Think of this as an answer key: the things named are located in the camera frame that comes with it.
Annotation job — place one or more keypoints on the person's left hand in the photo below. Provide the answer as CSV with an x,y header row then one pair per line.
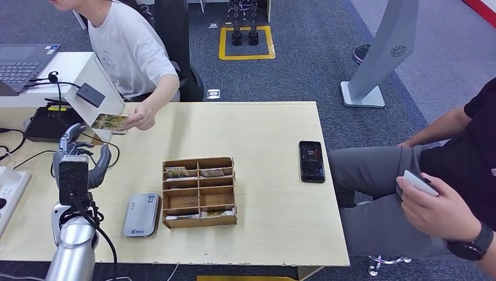
x,y
438,217
142,116

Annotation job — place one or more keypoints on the yellow floor tape square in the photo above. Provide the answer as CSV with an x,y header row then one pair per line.
x,y
223,46

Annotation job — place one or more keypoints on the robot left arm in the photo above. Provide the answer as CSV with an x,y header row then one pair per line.
x,y
71,248

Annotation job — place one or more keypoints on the metal floor socket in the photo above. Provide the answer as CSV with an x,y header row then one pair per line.
x,y
213,94

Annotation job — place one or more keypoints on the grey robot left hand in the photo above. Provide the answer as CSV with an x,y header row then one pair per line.
x,y
99,166

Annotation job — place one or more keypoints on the brown cardboard piece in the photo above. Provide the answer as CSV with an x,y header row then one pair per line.
x,y
99,140

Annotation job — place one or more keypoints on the white power strip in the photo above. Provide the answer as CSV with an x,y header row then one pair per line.
x,y
11,194

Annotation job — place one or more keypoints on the black office chair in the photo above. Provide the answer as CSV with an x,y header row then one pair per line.
x,y
174,38

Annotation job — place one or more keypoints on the white handheld remote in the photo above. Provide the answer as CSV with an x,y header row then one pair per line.
x,y
420,183

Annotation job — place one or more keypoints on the black wristwatch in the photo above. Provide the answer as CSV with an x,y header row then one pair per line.
x,y
471,244

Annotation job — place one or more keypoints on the black smartphone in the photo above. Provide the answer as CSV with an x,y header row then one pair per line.
x,y
312,163

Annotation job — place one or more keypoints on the pale card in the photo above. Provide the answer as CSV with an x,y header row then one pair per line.
x,y
120,132

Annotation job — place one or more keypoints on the person's right forearm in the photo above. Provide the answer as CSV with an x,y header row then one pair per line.
x,y
438,128

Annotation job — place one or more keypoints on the patterned key card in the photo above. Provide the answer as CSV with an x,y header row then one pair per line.
x,y
212,173
177,172
180,217
217,213

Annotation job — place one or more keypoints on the black round base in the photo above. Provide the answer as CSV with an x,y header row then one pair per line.
x,y
360,54

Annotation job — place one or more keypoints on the white desk riser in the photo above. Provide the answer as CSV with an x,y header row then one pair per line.
x,y
73,66

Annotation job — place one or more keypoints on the grey laptop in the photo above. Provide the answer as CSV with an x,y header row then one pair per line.
x,y
19,66

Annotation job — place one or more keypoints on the chrome chair base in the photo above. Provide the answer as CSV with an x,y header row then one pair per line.
x,y
387,260

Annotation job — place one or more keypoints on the person's left forearm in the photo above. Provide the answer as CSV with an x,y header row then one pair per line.
x,y
489,263
164,91

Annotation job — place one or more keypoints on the wooden compartment box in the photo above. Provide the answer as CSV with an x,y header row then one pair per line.
x,y
228,194

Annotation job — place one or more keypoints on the person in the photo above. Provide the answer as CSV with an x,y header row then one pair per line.
x,y
387,217
124,50

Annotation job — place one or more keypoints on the grey white card reader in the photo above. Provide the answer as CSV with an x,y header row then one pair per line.
x,y
141,217

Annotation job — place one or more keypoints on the black usb hub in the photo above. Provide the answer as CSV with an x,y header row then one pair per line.
x,y
90,95

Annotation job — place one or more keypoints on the black legged robot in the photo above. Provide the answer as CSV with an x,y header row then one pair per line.
x,y
237,37

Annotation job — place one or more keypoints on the black box with yellow label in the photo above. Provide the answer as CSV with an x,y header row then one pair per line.
x,y
46,128

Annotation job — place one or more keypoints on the grey kiosk stand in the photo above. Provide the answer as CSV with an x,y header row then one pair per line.
x,y
387,50

